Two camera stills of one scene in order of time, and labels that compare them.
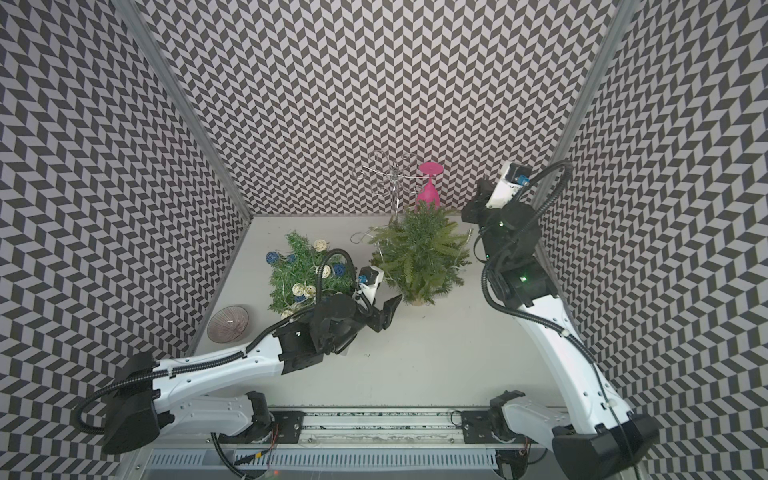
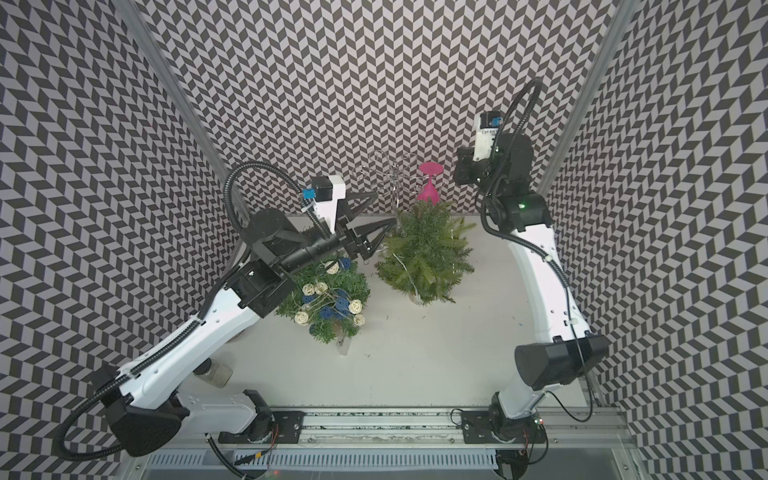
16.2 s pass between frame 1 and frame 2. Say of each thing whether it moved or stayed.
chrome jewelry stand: stayed
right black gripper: moved
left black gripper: moved
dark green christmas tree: stayed
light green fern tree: stayed
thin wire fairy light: moved
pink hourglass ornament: stayed
